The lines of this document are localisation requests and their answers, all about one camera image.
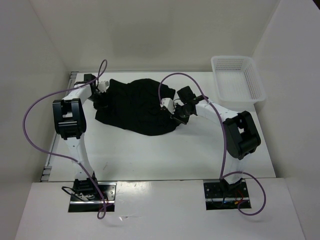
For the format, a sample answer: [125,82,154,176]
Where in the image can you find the black shorts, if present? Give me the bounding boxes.
[93,78,180,136]

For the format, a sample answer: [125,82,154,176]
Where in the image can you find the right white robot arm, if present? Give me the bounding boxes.
[160,86,261,197]

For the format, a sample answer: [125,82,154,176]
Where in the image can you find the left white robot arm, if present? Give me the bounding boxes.
[52,74,100,200]

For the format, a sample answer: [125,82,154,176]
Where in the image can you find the white plastic basket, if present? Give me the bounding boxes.
[210,55,266,104]

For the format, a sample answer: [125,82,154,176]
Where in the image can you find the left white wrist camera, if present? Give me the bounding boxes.
[97,80,110,93]

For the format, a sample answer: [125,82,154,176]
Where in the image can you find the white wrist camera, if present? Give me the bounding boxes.
[160,98,175,115]
[97,80,110,93]

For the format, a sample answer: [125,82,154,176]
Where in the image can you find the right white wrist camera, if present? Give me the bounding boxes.
[160,98,175,115]

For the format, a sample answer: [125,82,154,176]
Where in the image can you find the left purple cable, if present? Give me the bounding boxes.
[22,59,111,220]

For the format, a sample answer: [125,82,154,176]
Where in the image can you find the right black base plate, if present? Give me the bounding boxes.
[203,180,252,211]

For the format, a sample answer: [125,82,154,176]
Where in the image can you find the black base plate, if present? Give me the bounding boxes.
[62,182,117,213]
[203,180,252,211]

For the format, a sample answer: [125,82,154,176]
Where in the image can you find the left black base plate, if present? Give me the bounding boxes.
[62,182,117,213]

